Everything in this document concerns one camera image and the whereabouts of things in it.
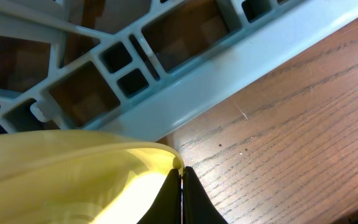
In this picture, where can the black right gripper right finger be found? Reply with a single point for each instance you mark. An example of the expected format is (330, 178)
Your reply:
(197, 207)

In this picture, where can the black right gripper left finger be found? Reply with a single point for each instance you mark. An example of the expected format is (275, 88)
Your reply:
(166, 208)

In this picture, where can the yellow plate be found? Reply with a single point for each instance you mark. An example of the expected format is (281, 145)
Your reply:
(77, 176)

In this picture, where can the grey dishwasher rack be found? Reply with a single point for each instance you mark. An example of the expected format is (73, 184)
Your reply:
(144, 68)

